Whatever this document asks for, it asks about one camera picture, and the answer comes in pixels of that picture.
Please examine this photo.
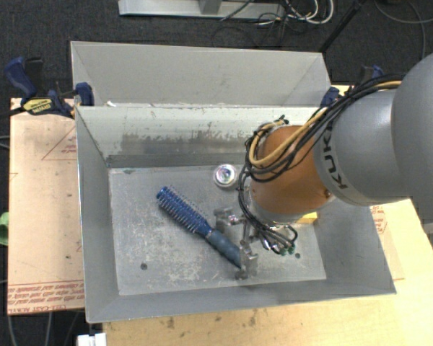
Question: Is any yellow block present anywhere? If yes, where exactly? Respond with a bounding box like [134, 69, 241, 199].
[294, 210, 318, 225]

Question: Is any blue hairbrush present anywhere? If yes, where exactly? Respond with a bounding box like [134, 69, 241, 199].
[155, 185, 243, 269]

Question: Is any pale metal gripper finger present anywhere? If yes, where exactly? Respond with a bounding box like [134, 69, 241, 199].
[213, 207, 241, 233]
[234, 244, 259, 280]

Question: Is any brown cardboard board, red print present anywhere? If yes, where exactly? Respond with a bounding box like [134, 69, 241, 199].
[6, 97, 406, 316]

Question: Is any clear round glass thing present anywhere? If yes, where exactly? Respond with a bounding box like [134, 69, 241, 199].
[212, 163, 237, 187]

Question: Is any grey metal bin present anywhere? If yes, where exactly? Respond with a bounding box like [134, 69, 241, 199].
[70, 40, 397, 324]

